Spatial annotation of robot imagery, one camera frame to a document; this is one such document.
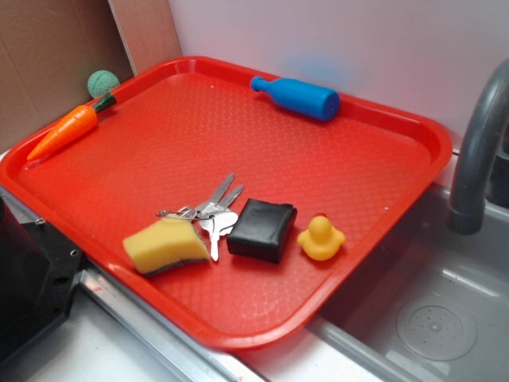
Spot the yellow rubber duck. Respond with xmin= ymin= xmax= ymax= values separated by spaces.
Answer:
xmin=297 ymin=215 xmax=346 ymax=261

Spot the black folded wallet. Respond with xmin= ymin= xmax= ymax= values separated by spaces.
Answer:
xmin=227 ymin=198 xmax=297 ymax=264

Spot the grey plastic sink basin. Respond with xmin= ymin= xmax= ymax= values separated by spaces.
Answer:
xmin=309 ymin=185 xmax=508 ymax=381

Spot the blue toy bottle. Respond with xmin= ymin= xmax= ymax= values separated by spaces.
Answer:
xmin=251 ymin=76 xmax=340 ymax=122

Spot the red plastic tray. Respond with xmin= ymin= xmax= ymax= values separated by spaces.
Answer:
xmin=1 ymin=57 xmax=453 ymax=350

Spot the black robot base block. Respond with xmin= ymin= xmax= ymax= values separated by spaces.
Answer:
xmin=1 ymin=201 xmax=84 ymax=366

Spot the green textured ball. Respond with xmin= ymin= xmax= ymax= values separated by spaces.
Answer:
xmin=87 ymin=70 xmax=120 ymax=99

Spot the silver key bunch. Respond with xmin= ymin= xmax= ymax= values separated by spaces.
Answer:
xmin=157 ymin=173 xmax=243 ymax=262

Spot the orange toy carrot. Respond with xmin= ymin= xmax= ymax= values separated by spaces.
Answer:
xmin=27 ymin=92 xmax=117 ymax=162

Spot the brown cardboard panel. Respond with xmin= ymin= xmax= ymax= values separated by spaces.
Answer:
xmin=1 ymin=1 xmax=181 ymax=151

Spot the yellow sponge with grey pad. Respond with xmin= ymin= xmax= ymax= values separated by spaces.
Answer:
xmin=122 ymin=218 xmax=210 ymax=275

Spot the grey sink faucet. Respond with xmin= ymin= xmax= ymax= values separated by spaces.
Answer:
xmin=447 ymin=60 xmax=508 ymax=235

